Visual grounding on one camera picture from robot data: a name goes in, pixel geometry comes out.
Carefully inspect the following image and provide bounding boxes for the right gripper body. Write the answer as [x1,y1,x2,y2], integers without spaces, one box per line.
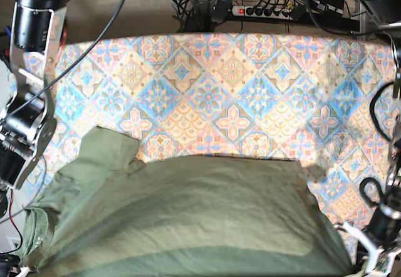
[0,253,21,274]

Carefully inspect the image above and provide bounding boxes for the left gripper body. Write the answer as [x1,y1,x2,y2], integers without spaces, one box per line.
[368,204,400,246]

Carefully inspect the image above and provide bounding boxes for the olive green t-shirt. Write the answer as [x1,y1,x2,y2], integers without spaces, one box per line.
[19,127,353,276]

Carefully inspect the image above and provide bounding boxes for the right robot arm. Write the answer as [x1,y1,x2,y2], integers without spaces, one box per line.
[1,0,70,220]

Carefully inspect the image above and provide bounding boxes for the patterned tile tablecloth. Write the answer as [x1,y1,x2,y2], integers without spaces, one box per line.
[8,33,401,259]

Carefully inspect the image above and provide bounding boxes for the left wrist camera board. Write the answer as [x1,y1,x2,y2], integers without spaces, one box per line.
[365,248,397,276]

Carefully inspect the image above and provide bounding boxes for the white power strip red switch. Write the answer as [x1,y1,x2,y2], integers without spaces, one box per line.
[231,6,292,20]

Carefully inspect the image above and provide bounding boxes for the tangled black cables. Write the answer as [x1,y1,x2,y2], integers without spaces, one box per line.
[170,0,232,33]

